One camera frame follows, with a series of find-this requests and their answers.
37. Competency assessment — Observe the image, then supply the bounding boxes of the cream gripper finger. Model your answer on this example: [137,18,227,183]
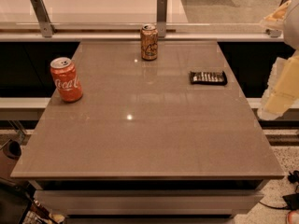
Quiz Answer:
[257,56,299,120]
[260,0,292,31]

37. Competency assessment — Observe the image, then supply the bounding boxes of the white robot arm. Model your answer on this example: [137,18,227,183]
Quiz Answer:
[257,0,299,120]

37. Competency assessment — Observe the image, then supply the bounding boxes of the gold patterned soda can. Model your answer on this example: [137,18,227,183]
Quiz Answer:
[140,23,158,61]

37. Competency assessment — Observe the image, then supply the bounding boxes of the red coca-cola can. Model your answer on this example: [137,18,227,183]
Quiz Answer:
[50,57,83,103]

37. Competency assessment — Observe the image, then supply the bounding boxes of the dark round object on floor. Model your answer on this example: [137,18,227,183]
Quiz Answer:
[3,140,21,160]

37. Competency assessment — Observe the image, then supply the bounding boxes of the black cables on floor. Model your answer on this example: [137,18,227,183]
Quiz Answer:
[258,170,299,211]

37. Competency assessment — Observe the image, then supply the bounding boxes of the middle metal railing bracket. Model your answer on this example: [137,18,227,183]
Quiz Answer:
[156,0,168,37]

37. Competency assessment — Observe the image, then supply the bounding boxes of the left metal railing bracket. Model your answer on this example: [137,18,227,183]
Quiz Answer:
[30,0,55,37]

